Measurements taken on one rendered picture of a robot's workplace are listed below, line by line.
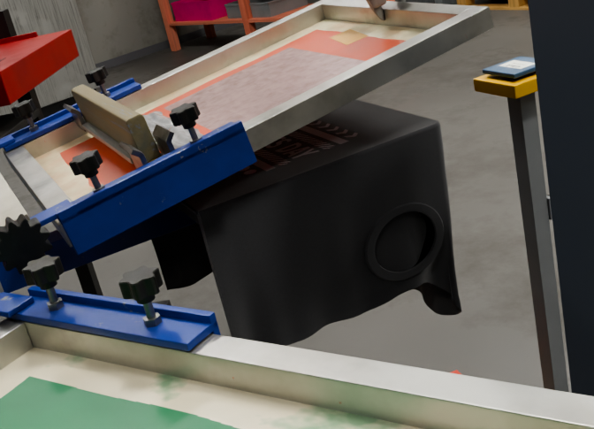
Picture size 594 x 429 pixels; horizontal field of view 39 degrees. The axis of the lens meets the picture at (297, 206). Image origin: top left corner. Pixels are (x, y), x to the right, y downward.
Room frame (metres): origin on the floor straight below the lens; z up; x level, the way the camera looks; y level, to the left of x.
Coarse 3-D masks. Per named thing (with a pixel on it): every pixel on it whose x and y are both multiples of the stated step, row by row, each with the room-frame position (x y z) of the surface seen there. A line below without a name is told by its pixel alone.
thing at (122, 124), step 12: (84, 96) 1.55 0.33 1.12; (96, 96) 1.50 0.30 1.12; (84, 108) 1.59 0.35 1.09; (96, 108) 1.46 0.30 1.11; (108, 108) 1.39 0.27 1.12; (120, 108) 1.36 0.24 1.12; (96, 120) 1.52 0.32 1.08; (108, 120) 1.40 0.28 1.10; (120, 120) 1.30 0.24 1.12; (132, 120) 1.28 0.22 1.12; (144, 120) 1.28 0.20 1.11; (108, 132) 1.46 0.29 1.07; (120, 132) 1.35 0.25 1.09; (132, 132) 1.27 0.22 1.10; (144, 132) 1.28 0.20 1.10; (132, 144) 1.30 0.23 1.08; (144, 144) 1.28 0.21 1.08; (156, 156) 1.28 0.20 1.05
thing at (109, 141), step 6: (84, 126) 1.60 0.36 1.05; (90, 126) 1.58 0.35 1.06; (90, 132) 1.55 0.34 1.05; (96, 132) 1.53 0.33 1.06; (102, 132) 1.51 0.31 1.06; (96, 138) 1.52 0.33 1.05; (102, 138) 1.47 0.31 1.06; (108, 138) 1.46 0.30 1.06; (108, 144) 1.43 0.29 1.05; (114, 144) 1.41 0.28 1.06; (156, 144) 1.32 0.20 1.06; (114, 150) 1.40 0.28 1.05; (120, 150) 1.36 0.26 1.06; (126, 156) 1.32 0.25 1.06; (132, 162) 1.30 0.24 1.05
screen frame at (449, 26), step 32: (352, 0) 1.84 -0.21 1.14; (256, 32) 1.88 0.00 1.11; (288, 32) 1.88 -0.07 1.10; (448, 32) 1.39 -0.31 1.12; (480, 32) 1.41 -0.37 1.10; (192, 64) 1.80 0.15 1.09; (224, 64) 1.82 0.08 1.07; (384, 64) 1.34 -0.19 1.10; (416, 64) 1.36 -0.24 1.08; (128, 96) 1.74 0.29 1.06; (160, 96) 1.76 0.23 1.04; (320, 96) 1.30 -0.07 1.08; (352, 96) 1.32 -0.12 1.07; (64, 128) 1.68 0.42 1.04; (256, 128) 1.25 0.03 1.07; (288, 128) 1.27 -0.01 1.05; (32, 160) 1.52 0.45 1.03; (32, 192) 1.37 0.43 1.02; (64, 192) 1.27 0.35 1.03
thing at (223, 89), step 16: (320, 32) 1.82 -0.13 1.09; (336, 32) 1.77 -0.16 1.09; (288, 48) 1.78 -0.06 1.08; (304, 48) 1.74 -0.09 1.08; (320, 48) 1.69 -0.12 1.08; (336, 48) 1.65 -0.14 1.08; (256, 64) 1.75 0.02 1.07; (272, 64) 1.70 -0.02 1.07; (288, 64) 1.66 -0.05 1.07; (304, 64) 1.62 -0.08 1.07; (224, 80) 1.71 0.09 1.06; (240, 80) 1.67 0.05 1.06; (256, 80) 1.62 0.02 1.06; (272, 80) 1.58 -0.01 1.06; (192, 96) 1.68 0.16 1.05; (208, 96) 1.64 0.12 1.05; (224, 96) 1.60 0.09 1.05; (208, 112) 1.53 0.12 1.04; (80, 144) 1.64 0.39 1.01; (96, 144) 1.59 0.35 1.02
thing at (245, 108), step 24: (360, 48) 1.59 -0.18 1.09; (384, 48) 1.53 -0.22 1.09; (312, 72) 1.55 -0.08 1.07; (336, 72) 1.49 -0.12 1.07; (240, 96) 1.56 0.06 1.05; (264, 96) 1.50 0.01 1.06; (288, 96) 1.45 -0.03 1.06; (216, 120) 1.47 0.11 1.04; (240, 120) 1.42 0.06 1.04; (120, 168) 1.40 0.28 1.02
